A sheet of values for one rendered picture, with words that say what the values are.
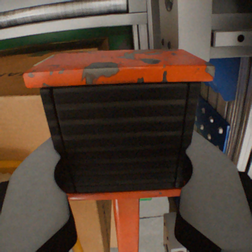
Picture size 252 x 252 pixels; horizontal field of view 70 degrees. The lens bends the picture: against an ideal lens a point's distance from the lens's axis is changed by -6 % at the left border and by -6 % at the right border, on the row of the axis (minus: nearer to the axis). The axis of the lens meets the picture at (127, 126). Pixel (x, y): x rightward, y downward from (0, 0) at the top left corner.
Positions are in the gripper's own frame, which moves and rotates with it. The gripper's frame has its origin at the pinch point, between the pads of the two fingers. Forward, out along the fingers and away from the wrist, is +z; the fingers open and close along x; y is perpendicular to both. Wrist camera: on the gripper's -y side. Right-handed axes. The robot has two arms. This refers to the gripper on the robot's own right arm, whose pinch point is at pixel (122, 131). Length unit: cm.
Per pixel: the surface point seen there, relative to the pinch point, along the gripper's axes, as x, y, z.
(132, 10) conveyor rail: 3.4, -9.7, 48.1
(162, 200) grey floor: 33, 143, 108
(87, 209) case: -7.7, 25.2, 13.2
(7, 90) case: -16.7, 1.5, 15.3
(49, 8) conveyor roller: -21, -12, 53
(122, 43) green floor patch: 1, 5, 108
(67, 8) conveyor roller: -15, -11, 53
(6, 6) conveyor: -37, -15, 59
